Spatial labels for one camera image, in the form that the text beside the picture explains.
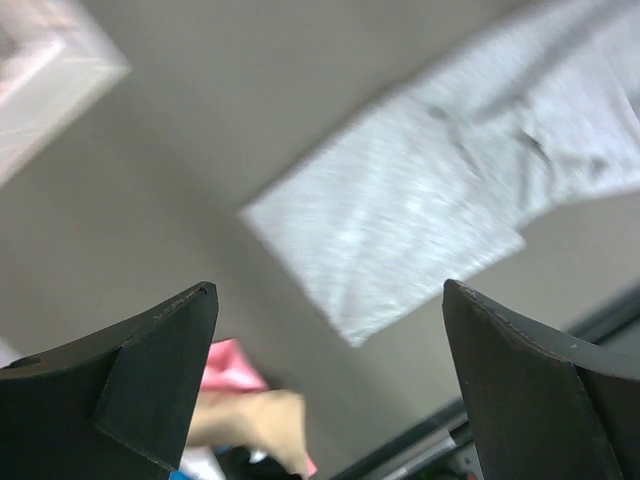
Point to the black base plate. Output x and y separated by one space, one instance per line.
446 432

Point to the white file organizer basket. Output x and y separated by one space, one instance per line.
56 62

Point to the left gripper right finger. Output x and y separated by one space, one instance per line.
541 404

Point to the black printed t shirt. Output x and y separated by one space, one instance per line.
226 463

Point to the grey t shirt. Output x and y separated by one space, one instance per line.
436 180

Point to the tan t shirt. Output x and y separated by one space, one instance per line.
270 421

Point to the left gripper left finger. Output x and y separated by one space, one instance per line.
116 404

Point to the pink t shirt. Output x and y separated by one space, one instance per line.
227 369

